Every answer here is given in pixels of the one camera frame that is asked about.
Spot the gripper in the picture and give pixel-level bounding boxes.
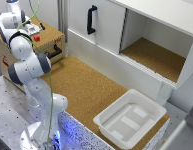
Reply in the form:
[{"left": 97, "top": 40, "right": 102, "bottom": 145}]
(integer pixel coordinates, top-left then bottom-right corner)
[{"left": 23, "top": 19, "right": 42, "bottom": 35}]

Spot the wooden drawer box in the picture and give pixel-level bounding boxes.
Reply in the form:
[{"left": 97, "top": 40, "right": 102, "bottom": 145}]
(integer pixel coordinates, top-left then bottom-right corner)
[{"left": 0, "top": 15, "right": 67, "bottom": 93}]

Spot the white sliding door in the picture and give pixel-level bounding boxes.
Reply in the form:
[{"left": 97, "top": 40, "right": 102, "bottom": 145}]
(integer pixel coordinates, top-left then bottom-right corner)
[{"left": 68, "top": 0, "right": 127, "bottom": 56}]

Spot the white cabinet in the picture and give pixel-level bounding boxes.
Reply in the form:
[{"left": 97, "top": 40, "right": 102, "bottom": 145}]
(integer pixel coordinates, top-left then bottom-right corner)
[{"left": 66, "top": 0, "right": 193, "bottom": 105}]

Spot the white plastic box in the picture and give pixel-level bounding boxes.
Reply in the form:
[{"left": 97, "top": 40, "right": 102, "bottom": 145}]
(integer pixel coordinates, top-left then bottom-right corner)
[{"left": 92, "top": 88, "right": 168, "bottom": 150}]

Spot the black drawer handle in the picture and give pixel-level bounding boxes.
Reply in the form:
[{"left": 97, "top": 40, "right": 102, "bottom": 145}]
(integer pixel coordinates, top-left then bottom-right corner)
[{"left": 44, "top": 43, "right": 63, "bottom": 60}]

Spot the black door handle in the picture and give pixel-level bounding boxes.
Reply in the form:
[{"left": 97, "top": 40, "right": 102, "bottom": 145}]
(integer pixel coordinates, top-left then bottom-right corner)
[{"left": 86, "top": 4, "right": 99, "bottom": 36}]

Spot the green cable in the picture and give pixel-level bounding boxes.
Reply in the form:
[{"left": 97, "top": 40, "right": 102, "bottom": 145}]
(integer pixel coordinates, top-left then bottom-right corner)
[{"left": 15, "top": 0, "right": 56, "bottom": 150}]

